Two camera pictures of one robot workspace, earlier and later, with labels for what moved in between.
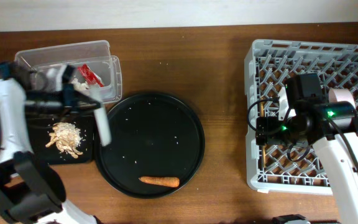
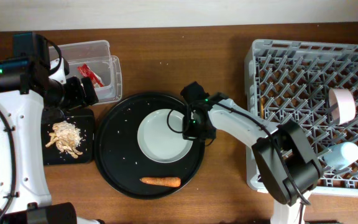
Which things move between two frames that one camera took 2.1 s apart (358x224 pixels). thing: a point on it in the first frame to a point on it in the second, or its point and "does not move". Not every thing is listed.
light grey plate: (101, 117) to (160, 136)
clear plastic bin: (95, 70) does not move
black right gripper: (266, 130) to (187, 129)
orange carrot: (168, 182) does not move
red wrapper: (91, 77) does not move
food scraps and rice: (67, 137) does not move
